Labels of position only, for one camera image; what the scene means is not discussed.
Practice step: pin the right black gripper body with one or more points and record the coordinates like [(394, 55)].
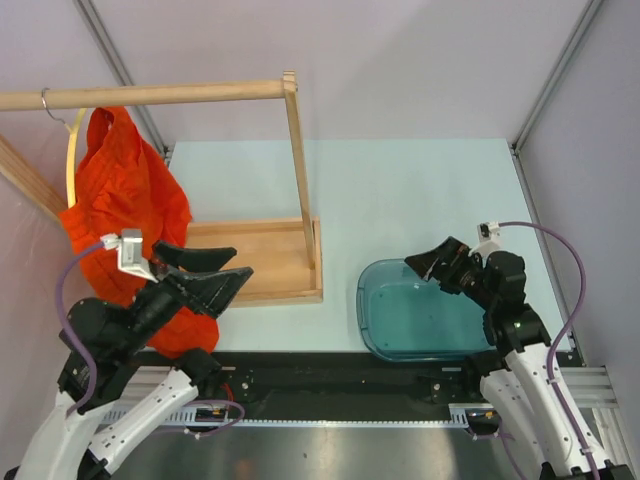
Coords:
[(464, 275)]

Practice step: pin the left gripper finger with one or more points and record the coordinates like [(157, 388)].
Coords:
[(210, 293), (193, 260)]

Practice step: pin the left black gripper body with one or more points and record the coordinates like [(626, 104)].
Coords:
[(154, 306)]

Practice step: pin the orange shorts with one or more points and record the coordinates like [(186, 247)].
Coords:
[(123, 183)]

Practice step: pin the yellow clothes hanger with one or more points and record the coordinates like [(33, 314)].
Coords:
[(73, 135)]

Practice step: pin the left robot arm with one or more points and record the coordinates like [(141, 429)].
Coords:
[(104, 340)]

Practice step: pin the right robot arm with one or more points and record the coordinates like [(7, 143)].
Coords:
[(520, 376)]

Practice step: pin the teal plastic bin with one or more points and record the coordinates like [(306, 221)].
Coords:
[(403, 318)]

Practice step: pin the wooden clothes rack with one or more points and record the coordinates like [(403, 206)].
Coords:
[(286, 253)]

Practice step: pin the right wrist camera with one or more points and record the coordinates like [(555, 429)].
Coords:
[(489, 240)]

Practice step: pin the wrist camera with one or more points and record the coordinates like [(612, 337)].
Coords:
[(129, 253), (489, 240)]

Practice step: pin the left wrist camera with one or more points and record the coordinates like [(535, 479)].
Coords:
[(129, 253)]

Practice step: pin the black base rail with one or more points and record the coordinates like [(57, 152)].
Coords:
[(345, 387)]

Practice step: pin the aluminium cable duct rail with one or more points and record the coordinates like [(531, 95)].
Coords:
[(198, 417)]

